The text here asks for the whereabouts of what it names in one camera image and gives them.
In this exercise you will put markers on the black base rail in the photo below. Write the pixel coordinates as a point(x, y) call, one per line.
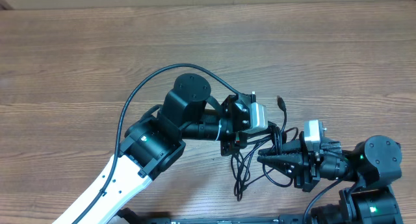
point(129, 216)

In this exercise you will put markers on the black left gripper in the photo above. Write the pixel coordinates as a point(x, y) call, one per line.
point(233, 142)

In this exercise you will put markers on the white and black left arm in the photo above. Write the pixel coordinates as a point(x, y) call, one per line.
point(156, 141)

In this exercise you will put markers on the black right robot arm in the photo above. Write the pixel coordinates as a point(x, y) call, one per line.
point(361, 179)

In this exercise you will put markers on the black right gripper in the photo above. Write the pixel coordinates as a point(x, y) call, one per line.
point(299, 165)

